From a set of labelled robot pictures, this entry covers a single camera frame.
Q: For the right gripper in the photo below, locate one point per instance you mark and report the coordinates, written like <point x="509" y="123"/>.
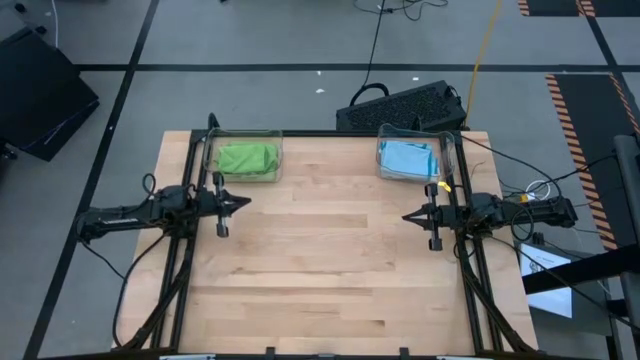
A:
<point x="435" y="216"/>

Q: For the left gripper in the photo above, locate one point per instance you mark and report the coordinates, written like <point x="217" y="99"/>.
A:
<point x="220" y="205"/>

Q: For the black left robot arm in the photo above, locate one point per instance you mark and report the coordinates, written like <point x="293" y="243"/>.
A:
<point x="130" y="215"/>

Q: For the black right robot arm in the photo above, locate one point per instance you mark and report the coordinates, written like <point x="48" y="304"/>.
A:
<point x="525" y="211"/>

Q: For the yellow tag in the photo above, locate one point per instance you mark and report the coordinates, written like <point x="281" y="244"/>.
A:
<point x="444" y="186"/>

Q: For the clear plastic bin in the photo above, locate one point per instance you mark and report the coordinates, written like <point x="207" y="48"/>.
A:
<point x="445" y="150"/>
<point x="270" y="155"/>

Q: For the black perforated computer case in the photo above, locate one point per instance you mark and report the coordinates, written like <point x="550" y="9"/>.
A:
<point x="400" y="107"/>

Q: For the white printed sheet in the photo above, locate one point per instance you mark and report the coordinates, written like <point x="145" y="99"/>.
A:
<point x="550" y="300"/>

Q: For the black metal beam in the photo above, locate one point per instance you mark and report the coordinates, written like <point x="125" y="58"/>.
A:
<point x="575" y="272"/>

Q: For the hazard-striped black floor mat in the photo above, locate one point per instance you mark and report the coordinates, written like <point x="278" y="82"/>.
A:
<point x="590" y="125"/>
<point x="550" y="6"/>

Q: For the black equipment case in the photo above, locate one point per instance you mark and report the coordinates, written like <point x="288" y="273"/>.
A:
<point x="40" y="100"/>

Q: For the gray metal post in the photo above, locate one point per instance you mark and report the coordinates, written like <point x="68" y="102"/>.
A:
<point x="629" y="190"/>

